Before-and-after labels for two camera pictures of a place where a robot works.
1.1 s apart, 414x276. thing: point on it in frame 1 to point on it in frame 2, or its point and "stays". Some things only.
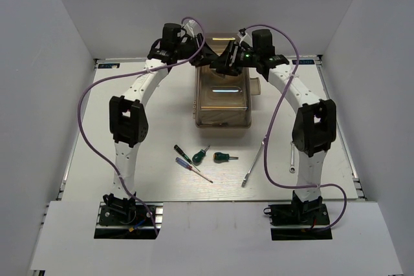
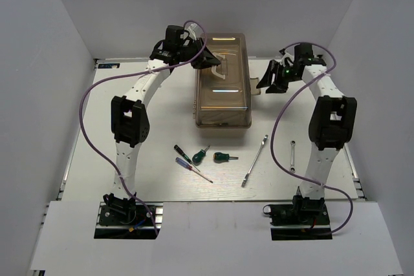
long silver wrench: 252,165 stays
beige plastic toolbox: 222,101 stays
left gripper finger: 205,57 stays
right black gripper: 224,63 to 278,86
